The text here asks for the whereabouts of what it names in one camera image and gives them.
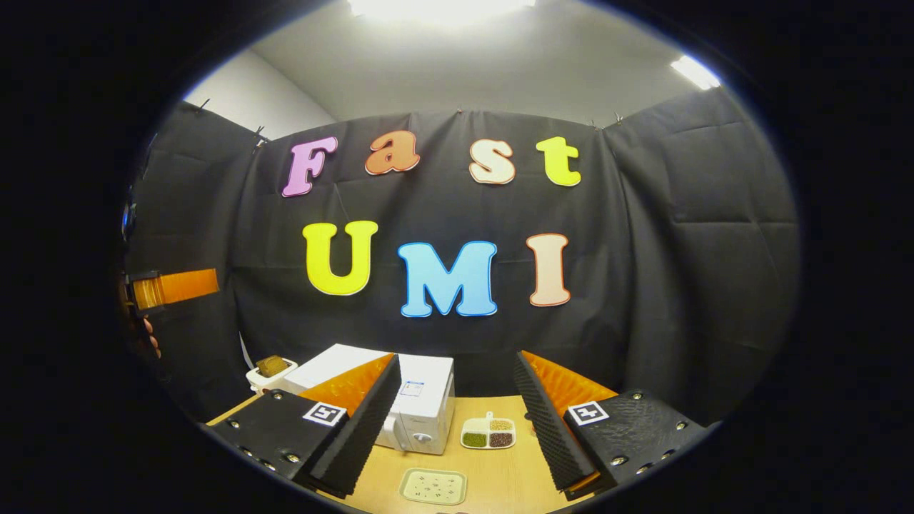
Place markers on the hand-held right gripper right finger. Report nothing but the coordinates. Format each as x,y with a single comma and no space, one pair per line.
553,435

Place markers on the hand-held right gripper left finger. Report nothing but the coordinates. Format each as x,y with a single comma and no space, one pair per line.
360,435

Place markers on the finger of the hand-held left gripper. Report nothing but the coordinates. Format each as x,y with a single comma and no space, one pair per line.
178,287

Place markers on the white microwave oven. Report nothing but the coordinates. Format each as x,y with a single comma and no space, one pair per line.
428,400

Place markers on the divided dish of beans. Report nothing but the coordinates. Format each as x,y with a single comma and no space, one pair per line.
488,432

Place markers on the pale rectangular plate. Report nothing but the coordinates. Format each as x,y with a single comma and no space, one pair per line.
432,487

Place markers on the brown toast slice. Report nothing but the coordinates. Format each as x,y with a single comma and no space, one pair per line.
273,365

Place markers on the white toaster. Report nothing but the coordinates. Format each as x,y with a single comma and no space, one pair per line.
260,384

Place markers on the black backdrop cloth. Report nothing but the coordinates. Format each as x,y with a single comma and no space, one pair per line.
643,250

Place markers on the long ceiling light panel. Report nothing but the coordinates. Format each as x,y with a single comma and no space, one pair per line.
439,7

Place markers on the small ceiling light panel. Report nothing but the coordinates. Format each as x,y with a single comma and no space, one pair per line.
695,71

